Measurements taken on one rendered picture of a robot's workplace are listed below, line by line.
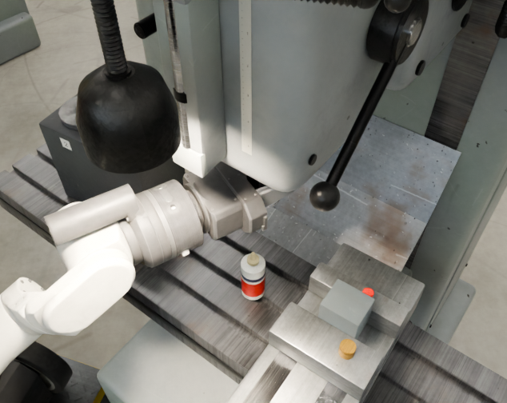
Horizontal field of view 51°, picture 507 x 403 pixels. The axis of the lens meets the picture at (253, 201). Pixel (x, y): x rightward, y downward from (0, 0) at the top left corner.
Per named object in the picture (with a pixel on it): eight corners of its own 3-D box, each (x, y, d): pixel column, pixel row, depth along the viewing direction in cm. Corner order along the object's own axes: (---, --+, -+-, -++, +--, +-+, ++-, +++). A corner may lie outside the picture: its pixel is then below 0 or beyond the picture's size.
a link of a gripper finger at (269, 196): (291, 190, 69) (251, 209, 67) (293, 173, 67) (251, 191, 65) (298, 198, 69) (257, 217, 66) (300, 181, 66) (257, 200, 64)
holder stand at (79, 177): (153, 237, 99) (134, 161, 84) (65, 195, 107) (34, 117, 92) (189, 197, 106) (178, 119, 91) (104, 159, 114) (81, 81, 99)
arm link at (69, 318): (148, 277, 59) (56, 358, 58) (121, 232, 65) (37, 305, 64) (113, 250, 54) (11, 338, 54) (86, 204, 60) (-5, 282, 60)
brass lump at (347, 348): (349, 362, 71) (351, 357, 70) (335, 353, 72) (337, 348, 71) (357, 350, 72) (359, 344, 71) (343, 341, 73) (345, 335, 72)
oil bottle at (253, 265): (255, 305, 90) (255, 267, 81) (237, 293, 91) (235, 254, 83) (269, 289, 92) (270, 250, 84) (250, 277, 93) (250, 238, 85)
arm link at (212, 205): (269, 195, 60) (174, 237, 56) (267, 246, 68) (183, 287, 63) (217, 133, 68) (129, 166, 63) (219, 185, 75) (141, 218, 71)
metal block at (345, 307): (352, 346, 76) (358, 326, 71) (316, 325, 78) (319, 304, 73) (369, 320, 78) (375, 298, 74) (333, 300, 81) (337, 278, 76)
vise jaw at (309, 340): (359, 402, 72) (364, 390, 69) (268, 344, 77) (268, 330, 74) (379, 368, 75) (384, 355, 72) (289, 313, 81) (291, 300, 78)
